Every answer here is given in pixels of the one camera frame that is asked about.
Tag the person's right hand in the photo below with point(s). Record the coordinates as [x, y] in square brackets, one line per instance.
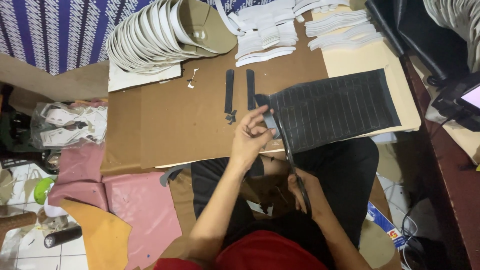
[304, 193]

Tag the person's left hand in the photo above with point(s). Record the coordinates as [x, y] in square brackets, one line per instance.
[248, 140]

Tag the person's right fingers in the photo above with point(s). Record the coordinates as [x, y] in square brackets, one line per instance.
[296, 191]

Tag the black scissors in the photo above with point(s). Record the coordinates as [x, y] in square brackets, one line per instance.
[290, 165]

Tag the black marked material sheet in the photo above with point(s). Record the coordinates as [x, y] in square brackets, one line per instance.
[332, 108]

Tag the person's black trousers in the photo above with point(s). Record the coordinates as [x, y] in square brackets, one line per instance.
[337, 187]

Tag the person's red shirt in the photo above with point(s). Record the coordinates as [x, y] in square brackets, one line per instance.
[255, 253]

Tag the blue printed carton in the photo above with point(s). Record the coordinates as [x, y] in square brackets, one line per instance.
[386, 228]

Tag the small black offcuts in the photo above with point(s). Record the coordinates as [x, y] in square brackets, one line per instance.
[231, 117]

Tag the black cut strip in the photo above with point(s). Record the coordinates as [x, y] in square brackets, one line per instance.
[251, 90]
[229, 92]

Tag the brown cardboard work board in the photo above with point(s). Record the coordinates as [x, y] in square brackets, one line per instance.
[210, 108]

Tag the grey material scrap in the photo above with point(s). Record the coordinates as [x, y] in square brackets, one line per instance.
[172, 174]

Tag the cream paper sheet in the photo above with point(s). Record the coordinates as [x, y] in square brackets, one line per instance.
[375, 67]

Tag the white paper scrap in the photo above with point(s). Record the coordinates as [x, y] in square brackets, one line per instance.
[192, 78]

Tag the brown wooden table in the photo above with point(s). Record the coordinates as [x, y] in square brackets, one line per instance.
[450, 176]

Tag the pile of white cut strips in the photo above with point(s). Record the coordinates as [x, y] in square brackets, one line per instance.
[300, 30]

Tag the pink material sheet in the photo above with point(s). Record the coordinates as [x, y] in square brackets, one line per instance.
[123, 202]

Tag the phone on black holder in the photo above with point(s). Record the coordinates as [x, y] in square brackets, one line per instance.
[459, 101]

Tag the white board sheet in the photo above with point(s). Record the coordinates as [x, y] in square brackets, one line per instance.
[144, 77]

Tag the black bag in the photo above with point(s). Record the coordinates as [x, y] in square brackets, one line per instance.
[420, 33]

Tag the orange material sheet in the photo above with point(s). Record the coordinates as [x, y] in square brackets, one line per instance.
[99, 240]

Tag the stack of white visor pieces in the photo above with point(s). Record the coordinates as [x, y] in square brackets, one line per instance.
[165, 33]

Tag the clear bag of white scraps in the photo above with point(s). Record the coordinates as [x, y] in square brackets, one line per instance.
[67, 125]

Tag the black roll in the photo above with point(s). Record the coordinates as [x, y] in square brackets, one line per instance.
[62, 236]

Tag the green round object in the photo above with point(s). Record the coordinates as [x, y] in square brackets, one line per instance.
[43, 189]

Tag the blue patterned cloth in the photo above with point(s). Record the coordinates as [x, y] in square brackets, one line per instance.
[63, 30]

